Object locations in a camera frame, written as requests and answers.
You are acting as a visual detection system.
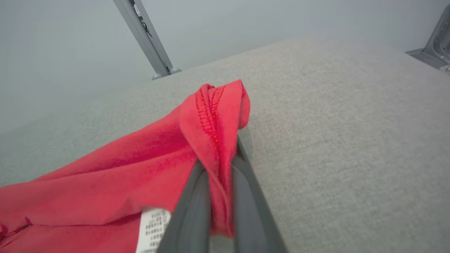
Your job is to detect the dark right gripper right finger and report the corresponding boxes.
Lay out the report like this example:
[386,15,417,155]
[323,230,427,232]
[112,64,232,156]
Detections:
[230,135,289,253]

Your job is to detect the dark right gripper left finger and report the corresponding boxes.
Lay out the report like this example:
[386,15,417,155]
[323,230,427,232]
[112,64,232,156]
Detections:
[156,158,212,253]

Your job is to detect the red shorts with white band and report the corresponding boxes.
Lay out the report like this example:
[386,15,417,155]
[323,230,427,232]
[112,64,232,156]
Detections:
[0,79,251,253]

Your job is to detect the grey metal frame post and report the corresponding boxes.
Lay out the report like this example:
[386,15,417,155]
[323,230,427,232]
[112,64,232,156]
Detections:
[112,0,173,76]

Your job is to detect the grey metal wall rail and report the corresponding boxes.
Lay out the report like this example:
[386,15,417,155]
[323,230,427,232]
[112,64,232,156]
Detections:
[405,4,450,76]

